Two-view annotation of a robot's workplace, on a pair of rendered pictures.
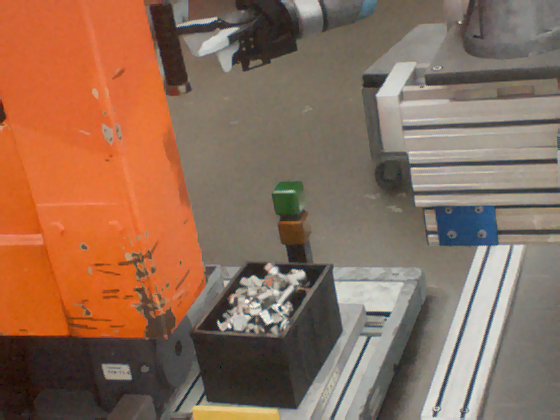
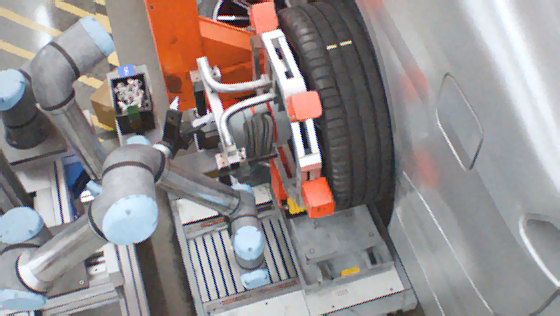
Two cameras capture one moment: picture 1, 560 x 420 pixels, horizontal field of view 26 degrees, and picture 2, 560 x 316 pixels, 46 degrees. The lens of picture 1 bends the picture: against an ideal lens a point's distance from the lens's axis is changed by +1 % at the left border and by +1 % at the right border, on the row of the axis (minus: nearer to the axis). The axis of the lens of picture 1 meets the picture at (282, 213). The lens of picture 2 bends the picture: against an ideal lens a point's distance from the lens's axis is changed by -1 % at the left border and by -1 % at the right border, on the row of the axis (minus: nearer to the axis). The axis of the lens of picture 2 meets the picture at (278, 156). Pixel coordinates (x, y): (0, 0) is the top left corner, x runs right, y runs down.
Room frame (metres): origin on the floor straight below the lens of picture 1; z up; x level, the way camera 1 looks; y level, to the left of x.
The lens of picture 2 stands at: (3.18, -0.56, 2.52)
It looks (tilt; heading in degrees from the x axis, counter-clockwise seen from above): 55 degrees down; 142
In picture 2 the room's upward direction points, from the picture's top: 2 degrees counter-clockwise
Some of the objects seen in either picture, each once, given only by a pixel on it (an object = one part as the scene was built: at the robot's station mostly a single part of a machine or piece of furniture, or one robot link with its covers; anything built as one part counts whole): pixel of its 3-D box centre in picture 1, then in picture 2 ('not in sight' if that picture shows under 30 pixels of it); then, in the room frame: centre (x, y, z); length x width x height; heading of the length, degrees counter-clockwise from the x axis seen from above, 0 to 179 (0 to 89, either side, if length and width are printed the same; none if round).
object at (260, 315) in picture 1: (269, 327); (132, 102); (1.48, 0.05, 0.51); 0.20 x 0.14 x 0.13; 154
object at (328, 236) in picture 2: not in sight; (328, 193); (2.20, 0.43, 0.32); 0.40 x 0.30 x 0.28; 157
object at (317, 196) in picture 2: not in sight; (317, 198); (2.43, 0.16, 0.85); 0.09 x 0.08 x 0.07; 157
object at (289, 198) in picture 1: (289, 198); (133, 112); (1.63, -0.01, 0.64); 0.04 x 0.04 x 0.04; 67
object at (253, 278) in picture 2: not in sight; (251, 265); (2.47, -0.12, 0.86); 0.11 x 0.08 x 0.09; 157
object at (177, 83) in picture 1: (169, 45); (200, 100); (1.89, 0.13, 0.83); 0.04 x 0.04 x 0.16
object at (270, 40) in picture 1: (258, 33); (175, 138); (1.94, -0.02, 0.80); 0.12 x 0.08 x 0.09; 112
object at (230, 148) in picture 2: not in sight; (251, 114); (2.18, 0.13, 1.03); 0.19 x 0.18 x 0.11; 67
